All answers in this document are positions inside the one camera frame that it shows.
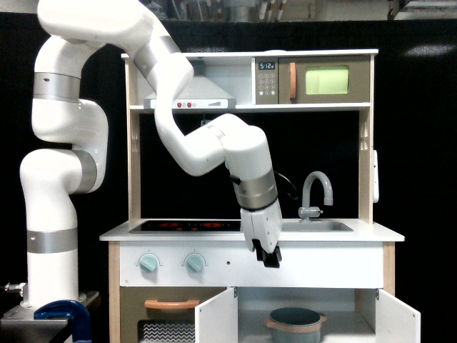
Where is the grey toy faucet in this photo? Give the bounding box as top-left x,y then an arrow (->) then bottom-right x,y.
298,171 -> 333,221

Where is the toy oven door with handle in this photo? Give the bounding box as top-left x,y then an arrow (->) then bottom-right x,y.
120,287 -> 226,342

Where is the right white cabinet door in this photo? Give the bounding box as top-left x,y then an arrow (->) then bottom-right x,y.
356,289 -> 421,343

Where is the grey toy range hood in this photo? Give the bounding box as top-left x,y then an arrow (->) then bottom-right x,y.
164,60 -> 236,111

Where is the grey-blue toy pot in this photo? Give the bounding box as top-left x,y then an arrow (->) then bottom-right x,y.
264,307 -> 328,343

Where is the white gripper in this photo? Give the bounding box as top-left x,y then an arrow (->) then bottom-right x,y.
241,199 -> 283,268

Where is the white side-mounted holder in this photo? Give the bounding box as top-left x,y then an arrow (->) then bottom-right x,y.
373,150 -> 379,204

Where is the grey toy sink basin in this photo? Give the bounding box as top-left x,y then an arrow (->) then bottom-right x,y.
281,221 -> 353,233

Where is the left white cabinet door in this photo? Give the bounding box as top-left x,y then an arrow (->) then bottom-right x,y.
194,287 -> 238,342

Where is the left mint stove knob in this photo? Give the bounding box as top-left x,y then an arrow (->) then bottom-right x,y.
138,253 -> 160,273

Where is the grey metal base plate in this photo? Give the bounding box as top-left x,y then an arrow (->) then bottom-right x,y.
1,291 -> 101,342

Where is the right mint stove knob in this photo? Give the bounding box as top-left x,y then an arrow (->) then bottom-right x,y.
184,253 -> 206,273

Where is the white wooden toy kitchen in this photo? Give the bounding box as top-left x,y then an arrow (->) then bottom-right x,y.
101,49 -> 403,342

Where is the mint stove knob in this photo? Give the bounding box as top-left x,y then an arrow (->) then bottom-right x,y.
184,253 -> 206,273
138,253 -> 160,273

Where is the blue c-clamp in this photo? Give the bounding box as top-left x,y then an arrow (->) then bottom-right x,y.
34,300 -> 92,343

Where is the toy microwave with green window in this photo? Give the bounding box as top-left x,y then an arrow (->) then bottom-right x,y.
253,56 -> 371,105

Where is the white cabinet door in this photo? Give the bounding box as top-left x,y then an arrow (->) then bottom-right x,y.
194,287 -> 238,342
356,289 -> 421,343

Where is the black toy stove top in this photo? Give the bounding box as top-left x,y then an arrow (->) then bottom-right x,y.
130,219 -> 241,234

